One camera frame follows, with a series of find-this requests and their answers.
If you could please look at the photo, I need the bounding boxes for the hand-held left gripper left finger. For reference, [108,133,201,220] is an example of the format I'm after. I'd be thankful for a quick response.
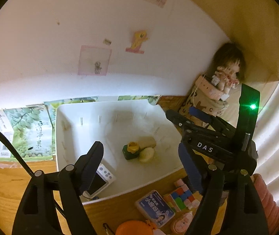
[12,141,104,235]

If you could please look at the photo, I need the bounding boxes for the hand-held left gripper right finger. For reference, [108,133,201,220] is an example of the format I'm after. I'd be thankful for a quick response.
[178,142,269,235]

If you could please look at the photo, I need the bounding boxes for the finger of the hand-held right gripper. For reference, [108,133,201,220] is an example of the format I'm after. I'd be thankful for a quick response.
[166,109,237,166]
[188,106,239,142]

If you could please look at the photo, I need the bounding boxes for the white compact camera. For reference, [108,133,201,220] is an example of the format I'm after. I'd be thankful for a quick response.
[82,163,116,200]

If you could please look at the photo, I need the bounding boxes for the multicolour puzzle cube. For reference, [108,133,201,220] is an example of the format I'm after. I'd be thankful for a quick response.
[163,186,201,212]

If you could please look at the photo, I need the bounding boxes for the white plastic storage bin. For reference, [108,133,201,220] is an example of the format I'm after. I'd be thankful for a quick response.
[54,99,186,202]

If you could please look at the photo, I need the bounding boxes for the green perfume bottle gold cap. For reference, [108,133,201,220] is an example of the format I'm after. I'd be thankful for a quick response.
[122,141,140,161]

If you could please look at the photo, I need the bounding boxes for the beige rounded toy pieces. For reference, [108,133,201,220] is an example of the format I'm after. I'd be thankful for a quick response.
[139,147,154,163]

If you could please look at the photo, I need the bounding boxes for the blue tissue pack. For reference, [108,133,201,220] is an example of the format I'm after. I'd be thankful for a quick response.
[135,190,176,228]

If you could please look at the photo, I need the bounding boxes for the pink round bottle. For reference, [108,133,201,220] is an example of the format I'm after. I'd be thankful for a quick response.
[171,212,194,234]

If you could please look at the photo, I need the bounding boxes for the orange plush coin purse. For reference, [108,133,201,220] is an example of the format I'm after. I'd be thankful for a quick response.
[115,220,158,235]

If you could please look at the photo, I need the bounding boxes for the person's right forearm pink sleeve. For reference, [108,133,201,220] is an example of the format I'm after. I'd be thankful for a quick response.
[252,173,279,235]

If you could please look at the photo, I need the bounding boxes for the letter print tote bag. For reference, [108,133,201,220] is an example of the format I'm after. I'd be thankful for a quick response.
[179,86,230,128]

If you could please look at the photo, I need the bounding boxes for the pink round box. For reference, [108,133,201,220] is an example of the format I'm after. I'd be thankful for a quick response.
[194,75,229,101]

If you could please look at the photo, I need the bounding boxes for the white bedding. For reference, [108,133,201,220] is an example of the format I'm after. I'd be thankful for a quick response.
[256,73,279,211]

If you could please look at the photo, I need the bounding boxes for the brown haired doll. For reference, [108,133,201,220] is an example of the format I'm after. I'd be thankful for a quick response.
[213,42,246,96]

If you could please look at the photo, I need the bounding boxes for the thick black gripper cable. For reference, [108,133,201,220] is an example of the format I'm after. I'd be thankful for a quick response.
[0,120,64,217]

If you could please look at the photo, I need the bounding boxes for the yellow pony wall sticker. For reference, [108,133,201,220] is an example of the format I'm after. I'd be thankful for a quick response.
[126,30,150,53]

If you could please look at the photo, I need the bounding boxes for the pink square wall sticker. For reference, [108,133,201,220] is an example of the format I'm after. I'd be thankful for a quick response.
[78,45,112,76]

